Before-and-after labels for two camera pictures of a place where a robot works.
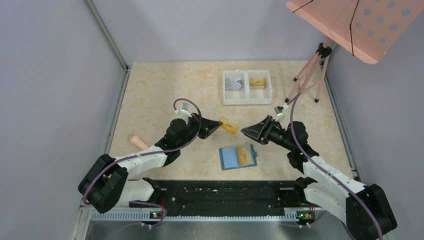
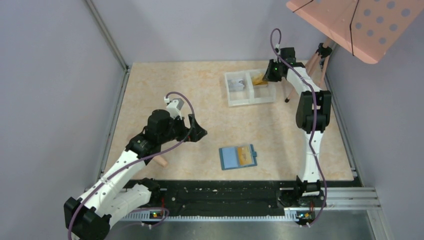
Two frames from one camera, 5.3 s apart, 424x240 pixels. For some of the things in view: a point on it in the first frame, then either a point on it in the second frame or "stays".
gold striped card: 228,125 -> 257,80
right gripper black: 265,131 -> 271,74
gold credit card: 245,157 stays
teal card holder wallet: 235,157 stays
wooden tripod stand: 313,75 stays
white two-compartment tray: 247,87 stays
